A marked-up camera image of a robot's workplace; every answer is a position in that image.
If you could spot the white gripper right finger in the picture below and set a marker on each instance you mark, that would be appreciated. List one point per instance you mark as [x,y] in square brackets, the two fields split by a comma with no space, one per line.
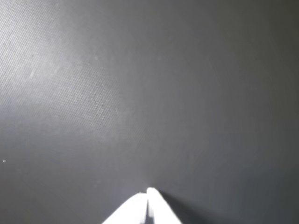
[161,210]

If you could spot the dark grey table mat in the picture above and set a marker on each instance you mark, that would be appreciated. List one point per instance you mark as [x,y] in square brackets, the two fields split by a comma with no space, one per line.
[140,93]

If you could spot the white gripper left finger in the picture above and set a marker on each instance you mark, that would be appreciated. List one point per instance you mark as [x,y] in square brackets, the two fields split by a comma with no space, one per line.
[133,210]

